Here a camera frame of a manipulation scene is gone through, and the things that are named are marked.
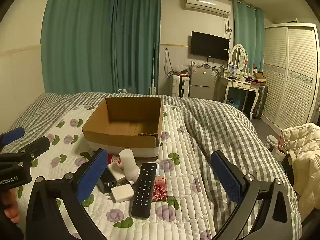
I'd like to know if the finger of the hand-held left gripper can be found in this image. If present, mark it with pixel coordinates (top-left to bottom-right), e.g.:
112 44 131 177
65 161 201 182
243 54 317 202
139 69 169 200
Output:
0 127 25 146
0 137 51 167

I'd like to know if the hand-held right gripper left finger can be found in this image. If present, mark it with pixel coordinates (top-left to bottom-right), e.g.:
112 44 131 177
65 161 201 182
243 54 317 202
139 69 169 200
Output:
26 149 108 240

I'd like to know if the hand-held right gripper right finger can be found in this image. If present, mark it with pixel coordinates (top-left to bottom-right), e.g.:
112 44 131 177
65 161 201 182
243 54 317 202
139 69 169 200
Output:
211 151 302 240

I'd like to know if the black power adapter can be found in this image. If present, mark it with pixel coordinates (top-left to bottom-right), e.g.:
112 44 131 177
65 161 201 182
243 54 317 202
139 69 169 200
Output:
97 167 118 194

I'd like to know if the white tube with red label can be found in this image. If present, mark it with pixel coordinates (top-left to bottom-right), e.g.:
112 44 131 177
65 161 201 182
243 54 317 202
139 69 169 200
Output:
107 154 122 165

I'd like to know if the white charger adapter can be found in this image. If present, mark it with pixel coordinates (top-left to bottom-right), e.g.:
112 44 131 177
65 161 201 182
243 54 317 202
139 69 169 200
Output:
107 184 135 204

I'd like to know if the white lint shaver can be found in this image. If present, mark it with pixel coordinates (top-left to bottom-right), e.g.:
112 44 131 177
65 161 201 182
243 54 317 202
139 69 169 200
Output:
119 149 141 181

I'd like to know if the black remote control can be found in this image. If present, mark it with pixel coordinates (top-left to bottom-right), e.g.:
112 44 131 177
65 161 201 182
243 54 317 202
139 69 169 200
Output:
130 162 158 219

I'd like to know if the cardboard box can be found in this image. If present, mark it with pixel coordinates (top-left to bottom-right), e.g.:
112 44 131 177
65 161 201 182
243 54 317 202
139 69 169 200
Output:
82 97 164 158

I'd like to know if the red patterned packet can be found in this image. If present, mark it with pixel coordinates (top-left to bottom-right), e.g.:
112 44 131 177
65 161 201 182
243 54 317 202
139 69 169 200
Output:
153 176 169 202

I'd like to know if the person's left hand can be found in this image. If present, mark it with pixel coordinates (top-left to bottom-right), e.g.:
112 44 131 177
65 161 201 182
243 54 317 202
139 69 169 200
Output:
0 188 21 224

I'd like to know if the white floral quilted mat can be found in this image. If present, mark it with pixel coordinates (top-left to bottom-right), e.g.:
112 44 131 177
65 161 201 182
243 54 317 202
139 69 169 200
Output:
15 104 218 240

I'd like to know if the clear lidded cup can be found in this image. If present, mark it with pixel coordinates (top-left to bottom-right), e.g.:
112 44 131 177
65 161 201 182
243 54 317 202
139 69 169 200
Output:
265 135 278 152

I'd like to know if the drink cup with straw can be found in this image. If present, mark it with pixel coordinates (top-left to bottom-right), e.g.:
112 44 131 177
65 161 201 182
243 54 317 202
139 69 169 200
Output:
273 131 290 165

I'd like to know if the white quilted jacket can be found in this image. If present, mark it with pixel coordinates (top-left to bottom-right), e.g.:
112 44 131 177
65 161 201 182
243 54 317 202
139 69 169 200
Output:
281 123 320 212

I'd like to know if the dark suitcase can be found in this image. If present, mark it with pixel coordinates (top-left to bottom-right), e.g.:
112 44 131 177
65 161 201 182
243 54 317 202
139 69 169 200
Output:
250 84 269 120

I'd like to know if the white dressing table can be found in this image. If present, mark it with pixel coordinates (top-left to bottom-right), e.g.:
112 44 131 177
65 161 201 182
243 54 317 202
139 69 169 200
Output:
215 74 266 120

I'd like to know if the small silver fridge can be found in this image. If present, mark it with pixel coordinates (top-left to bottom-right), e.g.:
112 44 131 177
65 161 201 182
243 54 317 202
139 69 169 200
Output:
188 65 217 101

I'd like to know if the white ribbed suitcase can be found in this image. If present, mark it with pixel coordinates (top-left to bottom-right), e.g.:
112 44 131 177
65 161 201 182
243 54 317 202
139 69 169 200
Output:
171 74 190 98

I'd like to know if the white mop pole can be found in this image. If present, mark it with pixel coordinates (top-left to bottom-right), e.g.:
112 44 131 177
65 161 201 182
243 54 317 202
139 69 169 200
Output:
149 42 158 95

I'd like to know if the wide green curtain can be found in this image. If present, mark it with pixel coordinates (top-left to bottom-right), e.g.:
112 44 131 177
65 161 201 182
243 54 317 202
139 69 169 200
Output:
41 0 114 94

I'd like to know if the white louvred wardrobe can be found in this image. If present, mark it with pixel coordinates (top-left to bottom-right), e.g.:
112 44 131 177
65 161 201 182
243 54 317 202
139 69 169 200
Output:
260 22 320 132

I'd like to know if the oval white framed mirror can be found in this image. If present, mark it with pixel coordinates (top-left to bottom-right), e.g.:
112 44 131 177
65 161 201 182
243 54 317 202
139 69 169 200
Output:
229 43 248 72

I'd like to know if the dark green curtain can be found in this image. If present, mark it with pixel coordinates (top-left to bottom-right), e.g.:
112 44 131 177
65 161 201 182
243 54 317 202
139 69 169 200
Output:
111 0 162 95

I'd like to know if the narrow green curtain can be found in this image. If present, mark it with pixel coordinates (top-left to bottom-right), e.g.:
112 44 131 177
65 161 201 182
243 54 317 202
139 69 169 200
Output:
232 0 265 72

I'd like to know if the white air conditioner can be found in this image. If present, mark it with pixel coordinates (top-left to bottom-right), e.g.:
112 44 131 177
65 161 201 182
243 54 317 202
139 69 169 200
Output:
184 0 232 18

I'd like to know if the hanging wall cable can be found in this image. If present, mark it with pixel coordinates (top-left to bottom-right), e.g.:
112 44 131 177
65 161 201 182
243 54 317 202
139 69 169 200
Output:
163 47 176 77

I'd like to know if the black wall television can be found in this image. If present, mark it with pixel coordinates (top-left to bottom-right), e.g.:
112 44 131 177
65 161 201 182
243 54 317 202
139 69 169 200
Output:
190 31 230 61

